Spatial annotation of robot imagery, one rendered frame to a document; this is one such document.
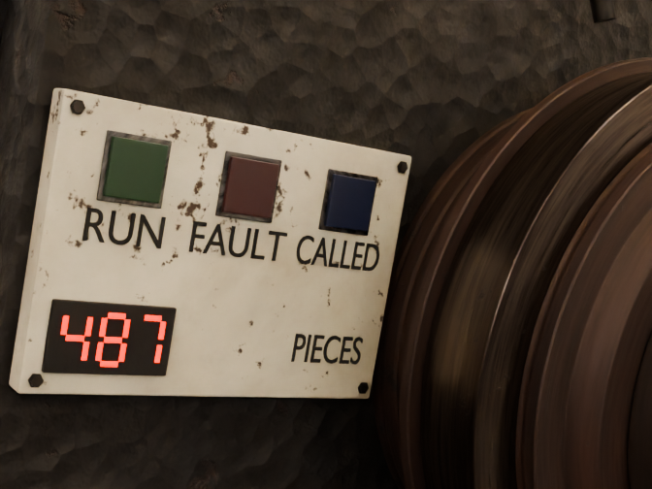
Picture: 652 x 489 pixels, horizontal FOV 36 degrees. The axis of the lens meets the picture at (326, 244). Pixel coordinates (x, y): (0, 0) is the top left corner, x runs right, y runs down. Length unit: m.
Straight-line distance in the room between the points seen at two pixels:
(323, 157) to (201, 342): 0.15
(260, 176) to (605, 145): 0.22
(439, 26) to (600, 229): 0.21
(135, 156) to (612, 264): 0.30
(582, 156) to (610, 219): 0.04
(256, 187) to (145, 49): 0.11
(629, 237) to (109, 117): 0.33
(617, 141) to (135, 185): 0.31
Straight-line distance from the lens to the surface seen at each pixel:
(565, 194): 0.64
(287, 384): 0.70
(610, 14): 0.84
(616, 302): 0.65
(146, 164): 0.61
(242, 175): 0.64
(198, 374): 0.66
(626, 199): 0.66
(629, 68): 0.77
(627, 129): 0.68
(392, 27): 0.73
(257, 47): 0.67
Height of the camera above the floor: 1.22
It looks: 4 degrees down
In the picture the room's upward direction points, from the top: 10 degrees clockwise
